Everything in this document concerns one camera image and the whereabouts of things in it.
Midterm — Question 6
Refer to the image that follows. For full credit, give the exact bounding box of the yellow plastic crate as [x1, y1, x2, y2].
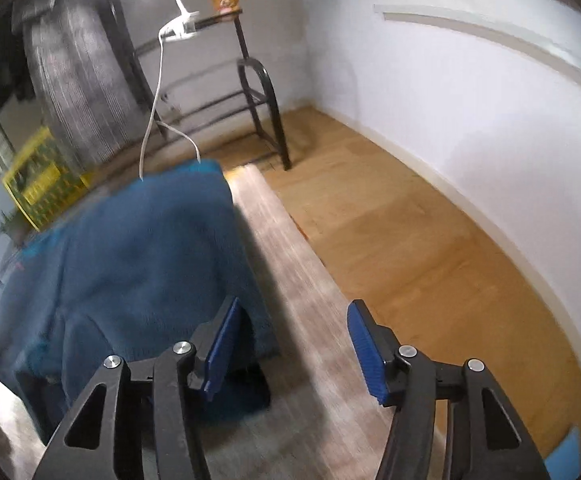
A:
[2, 126, 97, 232]

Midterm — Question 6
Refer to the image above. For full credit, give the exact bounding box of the white lamp cable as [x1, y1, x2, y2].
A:
[138, 35, 204, 182]

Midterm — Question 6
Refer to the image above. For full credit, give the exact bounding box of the blue plaid fleece garment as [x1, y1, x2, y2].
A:
[0, 159, 282, 422]

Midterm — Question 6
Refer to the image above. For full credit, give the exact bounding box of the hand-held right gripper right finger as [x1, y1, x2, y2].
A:
[347, 299, 552, 480]

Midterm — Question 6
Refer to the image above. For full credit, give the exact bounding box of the grey knit hanging garment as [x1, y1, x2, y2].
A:
[12, 0, 140, 167]

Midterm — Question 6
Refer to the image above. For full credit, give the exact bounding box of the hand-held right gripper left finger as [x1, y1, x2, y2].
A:
[33, 296, 244, 480]

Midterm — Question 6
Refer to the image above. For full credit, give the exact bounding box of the brown teddy bear toy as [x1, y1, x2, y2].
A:
[210, 0, 246, 16]

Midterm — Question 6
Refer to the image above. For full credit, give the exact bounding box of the black metal clothes rack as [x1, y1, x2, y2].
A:
[0, 0, 292, 288]

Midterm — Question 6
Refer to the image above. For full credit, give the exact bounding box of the white wall rail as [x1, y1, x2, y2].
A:
[373, 2, 581, 93]

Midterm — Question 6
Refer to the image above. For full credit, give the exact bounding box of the white clip lamp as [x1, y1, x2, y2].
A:
[103, 0, 202, 42]

